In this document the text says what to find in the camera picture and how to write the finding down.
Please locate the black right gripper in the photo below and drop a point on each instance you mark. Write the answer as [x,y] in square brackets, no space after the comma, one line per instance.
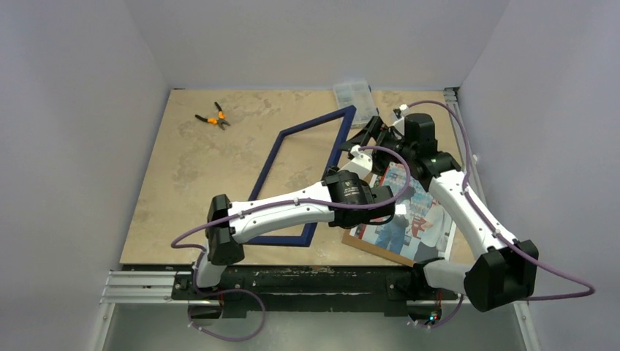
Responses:
[373,134]

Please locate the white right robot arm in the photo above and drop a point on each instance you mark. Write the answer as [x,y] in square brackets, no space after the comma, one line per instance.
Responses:
[505,268]

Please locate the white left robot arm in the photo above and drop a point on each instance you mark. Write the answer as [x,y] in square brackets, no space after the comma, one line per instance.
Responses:
[340,199]

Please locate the colour photo print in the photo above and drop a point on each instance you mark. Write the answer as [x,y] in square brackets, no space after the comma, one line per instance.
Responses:
[432,224]

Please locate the clear plastic screw box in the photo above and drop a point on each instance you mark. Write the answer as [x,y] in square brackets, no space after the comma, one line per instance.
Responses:
[356,93]

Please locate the brown cardboard backing board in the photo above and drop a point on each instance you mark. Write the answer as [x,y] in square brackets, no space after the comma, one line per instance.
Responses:
[393,239]

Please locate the orange black pliers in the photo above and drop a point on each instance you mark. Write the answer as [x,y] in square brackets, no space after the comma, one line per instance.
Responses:
[219,121]

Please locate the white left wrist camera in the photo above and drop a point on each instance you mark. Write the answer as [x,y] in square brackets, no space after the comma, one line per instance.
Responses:
[360,164]

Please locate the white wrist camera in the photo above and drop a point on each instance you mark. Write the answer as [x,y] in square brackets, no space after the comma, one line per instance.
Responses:
[399,117]
[360,164]

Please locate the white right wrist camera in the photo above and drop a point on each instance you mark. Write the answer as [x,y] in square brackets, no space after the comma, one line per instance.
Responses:
[399,117]

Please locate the aluminium right side rail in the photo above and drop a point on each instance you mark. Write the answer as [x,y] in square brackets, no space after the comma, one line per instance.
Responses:
[464,147]

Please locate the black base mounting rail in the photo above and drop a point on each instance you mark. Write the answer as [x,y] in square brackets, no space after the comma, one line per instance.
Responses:
[393,291]

